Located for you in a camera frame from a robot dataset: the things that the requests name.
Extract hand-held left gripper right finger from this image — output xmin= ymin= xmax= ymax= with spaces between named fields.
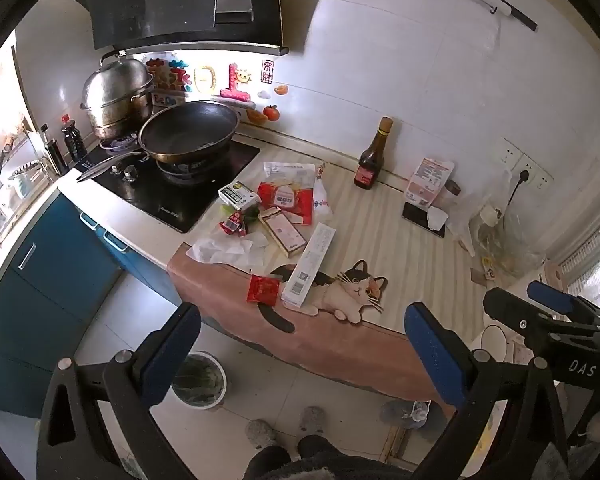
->
xmin=404 ymin=302 xmax=568 ymax=480

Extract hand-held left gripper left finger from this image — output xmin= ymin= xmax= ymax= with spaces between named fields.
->
xmin=36 ymin=302 xmax=202 ymax=480

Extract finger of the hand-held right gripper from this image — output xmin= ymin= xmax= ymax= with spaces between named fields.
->
xmin=482 ymin=287 xmax=558 ymax=343
xmin=526 ymin=280 xmax=600 ymax=322

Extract white trash bin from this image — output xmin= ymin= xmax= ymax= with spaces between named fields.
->
xmin=172 ymin=352 xmax=228 ymax=409

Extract white paper towel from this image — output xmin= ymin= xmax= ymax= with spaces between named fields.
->
xmin=186 ymin=232 xmax=270 ymax=270

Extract grey bin liner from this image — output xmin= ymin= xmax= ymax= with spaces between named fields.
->
xmin=176 ymin=357 xmax=225 ymax=403

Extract white window grille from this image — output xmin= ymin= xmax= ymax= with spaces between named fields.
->
xmin=560 ymin=220 xmax=600 ymax=306

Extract clear plastic bag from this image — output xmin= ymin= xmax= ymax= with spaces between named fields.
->
xmin=447 ymin=170 xmax=546 ymax=276

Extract red square sachet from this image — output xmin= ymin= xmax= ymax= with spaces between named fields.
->
xmin=246 ymin=275 xmax=281 ymax=306

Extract small crumpled white paper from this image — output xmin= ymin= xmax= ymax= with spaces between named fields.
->
xmin=426 ymin=206 xmax=450 ymax=232

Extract grey slipper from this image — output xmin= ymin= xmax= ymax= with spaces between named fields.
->
xmin=300 ymin=406 xmax=327 ymax=436
xmin=245 ymin=419 xmax=280 ymax=450

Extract striped cat print mat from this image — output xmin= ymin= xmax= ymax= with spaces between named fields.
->
xmin=167 ymin=152 xmax=486 ymax=403

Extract black smartphone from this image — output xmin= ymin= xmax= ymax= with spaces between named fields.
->
xmin=401 ymin=202 xmax=447 ymax=239

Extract blue kitchen cabinet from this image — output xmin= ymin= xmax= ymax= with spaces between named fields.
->
xmin=0 ymin=192 xmax=181 ymax=418

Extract person's dark fuzzy clothing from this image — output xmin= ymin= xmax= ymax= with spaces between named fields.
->
xmin=242 ymin=435 xmax=416 ymax=480

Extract small red wrapper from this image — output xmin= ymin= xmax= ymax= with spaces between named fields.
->
xmin=219 ymin=210 xmax=248 ymax=236

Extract long white box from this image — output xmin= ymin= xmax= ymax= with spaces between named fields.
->
xmin=280 ymin=222 xmax=337 ymax=310

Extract white printed food packet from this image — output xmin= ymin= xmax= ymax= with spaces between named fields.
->
xmin=405 ymin=156 xmax=455 ymax=207

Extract black glass gas stove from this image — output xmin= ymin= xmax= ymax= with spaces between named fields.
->
xmin=70 ymin=137 xmax=261 ymax=234

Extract beige flat box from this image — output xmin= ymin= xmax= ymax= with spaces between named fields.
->
xmin=257 ymin=206 xmax=308 ymax=259

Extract white and green small box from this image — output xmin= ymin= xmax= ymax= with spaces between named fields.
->
xmin=218 ymin=181 xmax=261 ymax=211

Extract red wipes packet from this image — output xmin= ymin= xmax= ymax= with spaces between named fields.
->
xmin=256 ymin=181 xmax=315 ymax=226

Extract white bag with red print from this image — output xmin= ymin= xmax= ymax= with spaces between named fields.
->
xmin=312 ymin=162 xmax=336 ymax=218

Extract brown glass bottle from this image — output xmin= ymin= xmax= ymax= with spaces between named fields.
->
xmin=354 ymin=116 xmax=394 ymax=191

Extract white plastic wrapper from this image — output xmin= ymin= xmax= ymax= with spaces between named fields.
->
xmin=263 ymin=161 xmax=317 ymax=186

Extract dark sauce bottle red cap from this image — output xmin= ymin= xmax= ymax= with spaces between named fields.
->
xmin=61 ymin=115 xmax=87 ymax=162

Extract steel steamer pot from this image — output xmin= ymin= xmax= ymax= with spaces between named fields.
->
xmin=79 ymin=57 xmax=155 ymax=141

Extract black range hood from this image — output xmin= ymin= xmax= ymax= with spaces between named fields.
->
xmin=50 ymin=0 xmax=290 ymax=58

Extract grey shoe with white strap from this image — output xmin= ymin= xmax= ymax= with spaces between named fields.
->
xmin=380 ymin=400 xmax=446 ymax=431

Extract black plug cable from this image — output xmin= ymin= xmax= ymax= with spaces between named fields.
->
xmin=507 ymin=170 xmax=531 ymax=211

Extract white wall socket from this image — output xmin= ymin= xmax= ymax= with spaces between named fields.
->
xmin=497 ymin=137 xmax=555 ymax=191

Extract dark wok with handle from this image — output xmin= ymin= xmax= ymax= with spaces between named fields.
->
xmin=76 ymin=101 xmax=241 ymax=183

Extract colourful wall stickers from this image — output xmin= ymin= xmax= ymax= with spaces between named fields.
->
xmin=147 ymin=55 xmax=288 ymax=125

